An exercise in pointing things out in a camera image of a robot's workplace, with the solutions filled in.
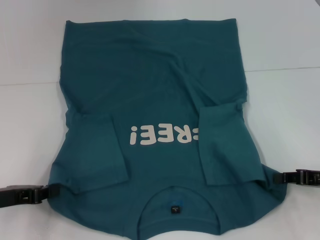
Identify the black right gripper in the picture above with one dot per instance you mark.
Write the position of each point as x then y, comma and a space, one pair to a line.
303, 178

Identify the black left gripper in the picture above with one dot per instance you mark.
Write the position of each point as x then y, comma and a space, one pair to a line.
20, 193

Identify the teal shirt with cream lettering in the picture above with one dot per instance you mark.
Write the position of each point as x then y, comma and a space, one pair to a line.
155, 87

